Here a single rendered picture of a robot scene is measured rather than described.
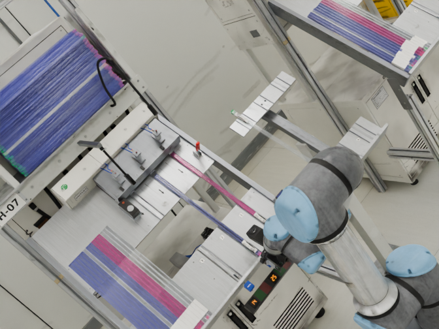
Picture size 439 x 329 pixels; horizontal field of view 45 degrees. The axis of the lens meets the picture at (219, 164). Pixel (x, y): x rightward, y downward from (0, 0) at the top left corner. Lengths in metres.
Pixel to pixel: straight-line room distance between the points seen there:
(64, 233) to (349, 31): 1.44
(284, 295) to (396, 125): 1.00
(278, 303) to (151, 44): 2.12
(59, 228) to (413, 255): 1.24
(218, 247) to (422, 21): 1.34
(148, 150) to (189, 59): 1.95
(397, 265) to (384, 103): 1.35
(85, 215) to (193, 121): 2.00
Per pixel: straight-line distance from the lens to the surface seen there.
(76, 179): 2.01
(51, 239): 2.04
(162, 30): 3.83
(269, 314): 2.37
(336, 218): 1.16
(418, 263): 1.43
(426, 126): 2.42
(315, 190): 1.12
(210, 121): 3.96
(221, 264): 1.87
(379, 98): 2.64
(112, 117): 2.07
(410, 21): 2.52
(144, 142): 2.04
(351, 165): 1.17
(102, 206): 2.03
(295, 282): 2.41
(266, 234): 1.51
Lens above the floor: 1.77
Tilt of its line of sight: 24 degrees down
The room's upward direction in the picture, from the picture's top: 39 degrees counter-clockwise
